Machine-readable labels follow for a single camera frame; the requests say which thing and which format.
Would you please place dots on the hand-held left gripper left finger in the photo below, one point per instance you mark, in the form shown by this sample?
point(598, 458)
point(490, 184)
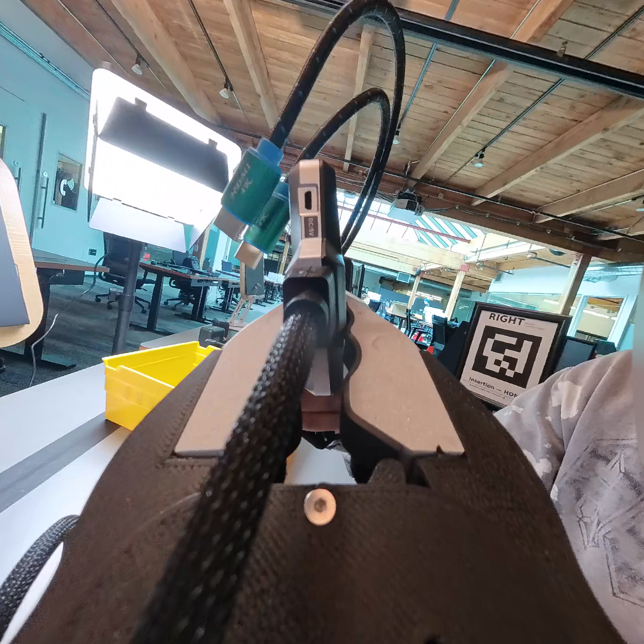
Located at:
point(221, 402)

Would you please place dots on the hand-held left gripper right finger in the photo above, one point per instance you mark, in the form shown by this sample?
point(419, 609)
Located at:
point(397, 397)

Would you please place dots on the yellow divided storage bin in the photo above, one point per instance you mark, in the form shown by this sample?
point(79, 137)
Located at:
point(141, 372)

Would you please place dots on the black hdmi switch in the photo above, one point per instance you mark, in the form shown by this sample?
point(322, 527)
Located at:
point(309, 236)

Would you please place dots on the small black adapter box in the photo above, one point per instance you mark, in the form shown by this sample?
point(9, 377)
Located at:
point(211, 336)

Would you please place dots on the framed tag sign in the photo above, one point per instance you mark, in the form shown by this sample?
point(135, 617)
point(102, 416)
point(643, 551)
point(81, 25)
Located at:
point(508, 352)

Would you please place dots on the black light stand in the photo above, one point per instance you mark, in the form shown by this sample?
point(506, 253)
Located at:
point(126, 302)

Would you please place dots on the wooden office desk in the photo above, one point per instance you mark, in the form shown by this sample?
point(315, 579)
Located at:
point(166, 269)
point(70, 265)

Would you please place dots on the black office chair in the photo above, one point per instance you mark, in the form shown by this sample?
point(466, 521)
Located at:
point(118, 261)

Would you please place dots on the ceiling projector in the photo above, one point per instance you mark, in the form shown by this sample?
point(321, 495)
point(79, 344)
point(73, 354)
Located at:
point(405, 204)

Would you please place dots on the bright studio light panel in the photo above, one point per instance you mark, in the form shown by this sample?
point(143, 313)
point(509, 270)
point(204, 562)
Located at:
point(151, 171)

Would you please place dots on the black board with wooden edge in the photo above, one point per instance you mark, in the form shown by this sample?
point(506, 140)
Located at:
point(15, 261)

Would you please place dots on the black ceiling track rail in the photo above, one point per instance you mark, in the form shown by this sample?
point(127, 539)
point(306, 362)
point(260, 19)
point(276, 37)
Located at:
point(553, 65)

